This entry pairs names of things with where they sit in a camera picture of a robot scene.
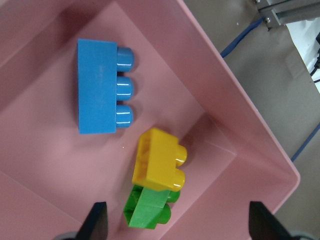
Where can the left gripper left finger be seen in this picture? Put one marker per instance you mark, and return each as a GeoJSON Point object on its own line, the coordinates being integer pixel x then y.
{"type": "Point", "coordinates": [95, 226]}

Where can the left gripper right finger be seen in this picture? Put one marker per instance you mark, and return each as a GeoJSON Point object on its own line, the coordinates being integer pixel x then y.
{"type": "Point", "coordinates": [263, 225]}

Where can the green toy block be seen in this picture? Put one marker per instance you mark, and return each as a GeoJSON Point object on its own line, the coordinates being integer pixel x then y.
{"type": "Point", "coordinates": [146, 208]}

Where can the yellow toy block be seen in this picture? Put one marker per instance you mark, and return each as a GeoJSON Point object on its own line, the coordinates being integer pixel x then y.
{"type": "Point", "coordinates": [159, 156]}

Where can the blue toy block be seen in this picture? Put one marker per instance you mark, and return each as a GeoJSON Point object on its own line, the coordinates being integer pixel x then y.
{"type": "Point", "coordinates": [101, 90]}

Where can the pink plastic box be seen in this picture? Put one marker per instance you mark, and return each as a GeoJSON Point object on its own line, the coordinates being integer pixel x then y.
{"type": "Point", "coordinates": [51, 175]}

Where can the aluminium frame post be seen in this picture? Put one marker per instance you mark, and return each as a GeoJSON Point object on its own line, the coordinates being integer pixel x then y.
{"type": "Point", "coordinates": [276, 13]}

